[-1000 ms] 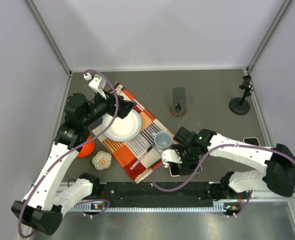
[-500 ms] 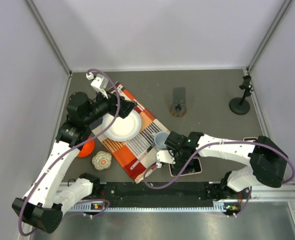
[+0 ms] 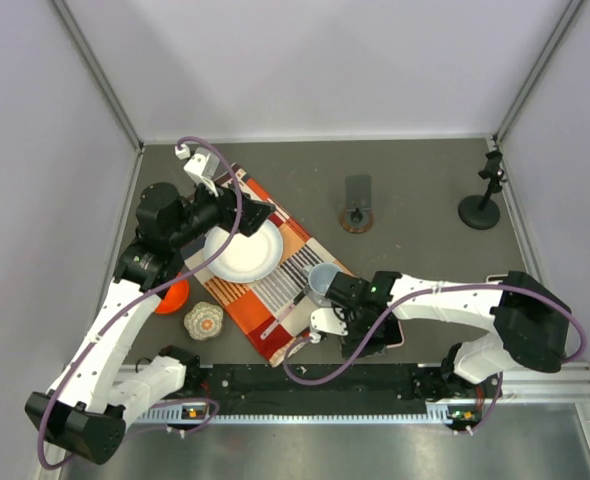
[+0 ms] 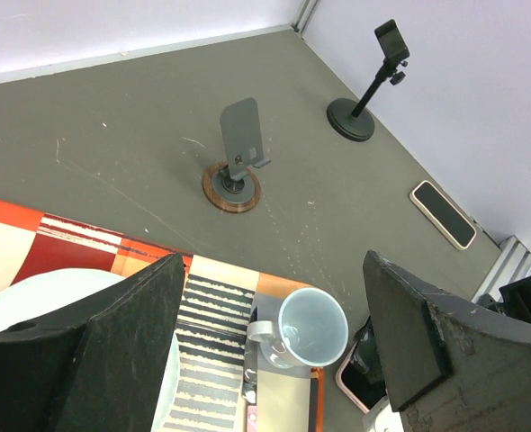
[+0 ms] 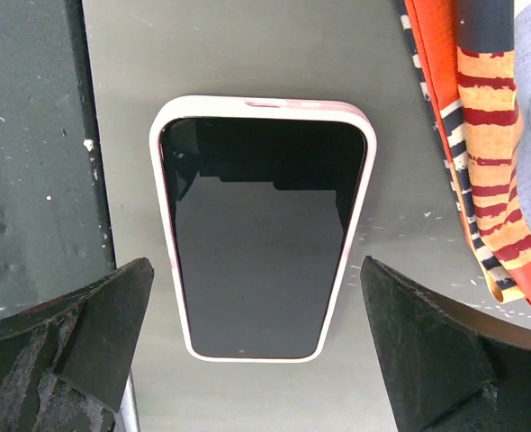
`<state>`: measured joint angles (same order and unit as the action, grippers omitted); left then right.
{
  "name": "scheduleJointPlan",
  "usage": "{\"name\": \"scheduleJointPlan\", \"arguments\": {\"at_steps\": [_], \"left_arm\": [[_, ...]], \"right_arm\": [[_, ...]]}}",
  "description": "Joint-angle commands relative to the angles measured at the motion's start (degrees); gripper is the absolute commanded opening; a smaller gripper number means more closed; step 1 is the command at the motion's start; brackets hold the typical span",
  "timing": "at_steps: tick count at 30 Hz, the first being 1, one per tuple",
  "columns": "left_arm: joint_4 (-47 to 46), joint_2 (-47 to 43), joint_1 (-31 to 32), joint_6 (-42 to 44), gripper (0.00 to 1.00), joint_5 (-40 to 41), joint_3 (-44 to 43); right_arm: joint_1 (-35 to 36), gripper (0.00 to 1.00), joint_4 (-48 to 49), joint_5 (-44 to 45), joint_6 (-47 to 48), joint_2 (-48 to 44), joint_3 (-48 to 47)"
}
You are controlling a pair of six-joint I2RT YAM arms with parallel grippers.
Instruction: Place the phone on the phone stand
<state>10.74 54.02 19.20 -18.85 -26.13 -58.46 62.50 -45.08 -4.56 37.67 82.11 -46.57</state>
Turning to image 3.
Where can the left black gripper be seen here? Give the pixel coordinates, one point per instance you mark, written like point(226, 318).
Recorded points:
point(226, 202)

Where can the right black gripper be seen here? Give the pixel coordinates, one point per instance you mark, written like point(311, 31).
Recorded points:
point(349, 341)

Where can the grey phone stand wooden base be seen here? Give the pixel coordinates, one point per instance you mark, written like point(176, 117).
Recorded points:
point(357, 215)

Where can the pink case smartphone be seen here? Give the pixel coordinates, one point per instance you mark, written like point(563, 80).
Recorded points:
point(393, 334)

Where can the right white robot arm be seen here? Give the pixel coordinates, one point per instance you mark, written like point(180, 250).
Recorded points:
point(524, 324)

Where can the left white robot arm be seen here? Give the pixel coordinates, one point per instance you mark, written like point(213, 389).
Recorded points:
point(84, 412)

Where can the black round base clamp stand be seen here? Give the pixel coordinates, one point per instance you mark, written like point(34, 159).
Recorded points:
point(480, 212)

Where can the light blue mug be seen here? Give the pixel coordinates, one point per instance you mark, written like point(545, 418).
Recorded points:
point(318, 279)

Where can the orange patterned cloth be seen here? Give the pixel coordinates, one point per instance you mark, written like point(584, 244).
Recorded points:
point(254, 306)

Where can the orange bowl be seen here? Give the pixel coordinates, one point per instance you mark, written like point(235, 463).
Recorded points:
point(174, 299)

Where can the crocheted pastel coaster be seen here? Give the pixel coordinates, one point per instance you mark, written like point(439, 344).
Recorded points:
point(204, 321)

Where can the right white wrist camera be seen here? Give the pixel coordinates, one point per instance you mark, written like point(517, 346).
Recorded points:
point(324, 321)

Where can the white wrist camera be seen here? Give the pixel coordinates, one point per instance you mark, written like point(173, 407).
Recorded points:
point(201, 165)
point(324, 321)

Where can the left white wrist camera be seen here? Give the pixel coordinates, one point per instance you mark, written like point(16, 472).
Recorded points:
point(201, 165)

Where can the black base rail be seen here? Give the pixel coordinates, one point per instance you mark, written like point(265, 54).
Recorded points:
point(363, 389)

